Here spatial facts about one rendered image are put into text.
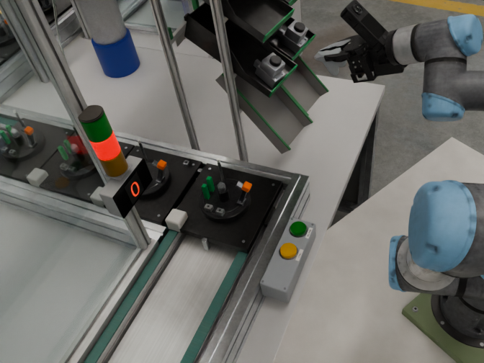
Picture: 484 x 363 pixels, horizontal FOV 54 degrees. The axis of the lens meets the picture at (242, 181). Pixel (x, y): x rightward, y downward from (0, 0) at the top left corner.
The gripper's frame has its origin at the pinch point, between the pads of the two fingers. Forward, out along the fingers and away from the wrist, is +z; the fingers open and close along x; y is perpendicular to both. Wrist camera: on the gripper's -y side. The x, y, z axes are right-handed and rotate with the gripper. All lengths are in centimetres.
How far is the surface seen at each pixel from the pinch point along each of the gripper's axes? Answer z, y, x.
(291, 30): 15.7, -2.1, 12.7
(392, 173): 61, 117, 89
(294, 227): 8.1, 33.4, -25.7
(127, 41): 100, -12, 19
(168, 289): 29, 30, -55
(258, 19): 11.3, -12.1, -1.2
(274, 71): 11.9, 0.9, -3.6
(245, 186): 15.6, 18.9, -27.0
